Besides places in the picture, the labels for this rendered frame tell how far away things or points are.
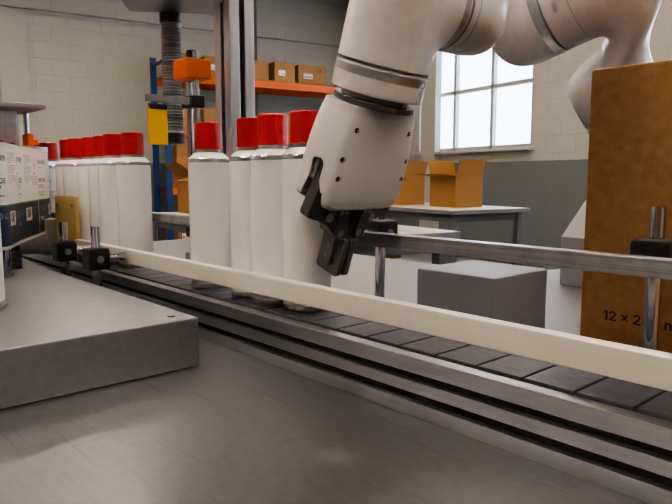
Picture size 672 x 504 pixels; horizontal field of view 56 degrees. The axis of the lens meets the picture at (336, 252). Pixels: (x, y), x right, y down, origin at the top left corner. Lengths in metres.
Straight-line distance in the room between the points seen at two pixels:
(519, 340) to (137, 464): 0.27
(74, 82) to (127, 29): 0.96
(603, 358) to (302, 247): 0.33
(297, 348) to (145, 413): 0.16
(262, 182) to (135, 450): 0.32
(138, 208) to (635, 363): 0.77
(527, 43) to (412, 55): 0.40
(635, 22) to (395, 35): 0.44
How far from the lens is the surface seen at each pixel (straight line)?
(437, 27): 0.57
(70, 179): 1.20
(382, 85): 0.55
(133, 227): 1.01
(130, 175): 1.01
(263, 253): 0.69
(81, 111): 8.61
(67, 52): 8.68
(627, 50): 0.94
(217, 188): 0.80
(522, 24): 0.93
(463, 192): 5.09
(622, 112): 0.66
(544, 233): 7.40
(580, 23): 0.92
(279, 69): 8.66
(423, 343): 0.54
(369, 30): 0.55
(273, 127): 0.69
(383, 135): 0.58
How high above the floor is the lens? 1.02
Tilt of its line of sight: 7 degrees down
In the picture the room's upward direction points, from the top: straight up
